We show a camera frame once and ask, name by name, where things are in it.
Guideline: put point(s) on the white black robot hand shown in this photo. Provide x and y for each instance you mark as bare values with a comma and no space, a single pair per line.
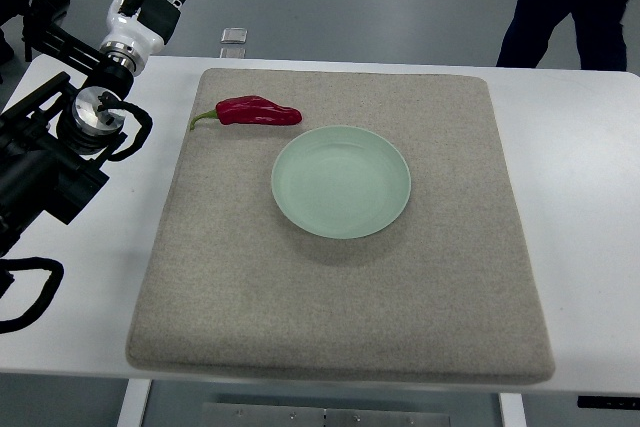
141,27

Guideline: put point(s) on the red chili pepper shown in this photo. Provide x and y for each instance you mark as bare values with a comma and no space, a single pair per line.
250,110

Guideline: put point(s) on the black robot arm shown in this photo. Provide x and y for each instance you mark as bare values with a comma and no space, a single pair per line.
55,141

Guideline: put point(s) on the pale green plate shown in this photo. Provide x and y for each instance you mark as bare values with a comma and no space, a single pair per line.
341,182

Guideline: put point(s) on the clear floor socket cover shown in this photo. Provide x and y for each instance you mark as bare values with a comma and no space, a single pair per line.
234,35

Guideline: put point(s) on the white table leg left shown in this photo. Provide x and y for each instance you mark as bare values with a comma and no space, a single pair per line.
134,403

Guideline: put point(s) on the white table leg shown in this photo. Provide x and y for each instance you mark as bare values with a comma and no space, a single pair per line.
512,410
134,403

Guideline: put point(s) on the beige felt mat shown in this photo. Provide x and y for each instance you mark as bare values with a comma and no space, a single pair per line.
377,240

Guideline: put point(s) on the person in dark trousers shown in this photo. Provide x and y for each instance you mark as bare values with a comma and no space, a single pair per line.
598,26

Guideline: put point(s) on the white table leg right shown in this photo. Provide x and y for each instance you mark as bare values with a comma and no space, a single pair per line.
512,410

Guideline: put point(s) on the black table control panel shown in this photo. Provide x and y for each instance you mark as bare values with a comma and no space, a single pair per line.
608,402

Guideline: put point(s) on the metal base plate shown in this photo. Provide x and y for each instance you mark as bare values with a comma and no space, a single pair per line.
227,414

